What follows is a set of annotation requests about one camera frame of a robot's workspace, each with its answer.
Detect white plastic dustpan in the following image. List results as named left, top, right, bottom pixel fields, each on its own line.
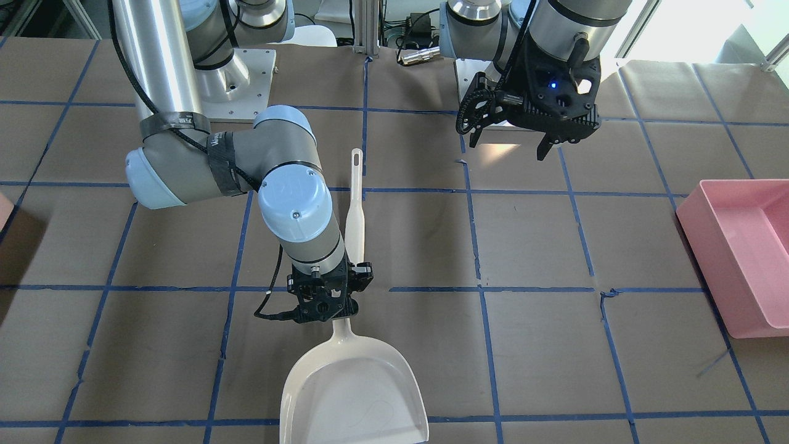
left=279, top=318, right=430, bottom=443

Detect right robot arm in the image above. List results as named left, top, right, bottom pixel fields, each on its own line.
left=107, top=1, right=373, bottom=323

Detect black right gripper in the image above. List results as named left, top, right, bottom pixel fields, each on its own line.
left=285, top=260, right=373, bottom=323

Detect white hand brush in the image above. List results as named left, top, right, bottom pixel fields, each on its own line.
left=344, top=148, right=366, bottom=264

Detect pink plastic bin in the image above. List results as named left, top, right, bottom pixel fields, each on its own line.
left=677, top=179, right=788, bottom=339

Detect silver cylindrical connector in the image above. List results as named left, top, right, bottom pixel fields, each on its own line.
left=398, top=47, right=443, bottom=67

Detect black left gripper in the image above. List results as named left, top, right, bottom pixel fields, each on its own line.
left=456, top=40, right=601, bottom=161

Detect aluminium frame post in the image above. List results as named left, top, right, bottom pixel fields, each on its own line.
left=350, top=1, right=382, bottom=59

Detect white chair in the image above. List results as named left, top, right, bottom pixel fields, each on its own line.
left=284, top=25, right=338, bottom=47

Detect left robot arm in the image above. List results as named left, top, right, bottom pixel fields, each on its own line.
left=439, top=1, right=631, bottom=160

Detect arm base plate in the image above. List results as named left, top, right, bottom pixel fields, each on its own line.
left=195, top=49, right=277, bottom=123
left=454, top=59, right=501, bottom=103

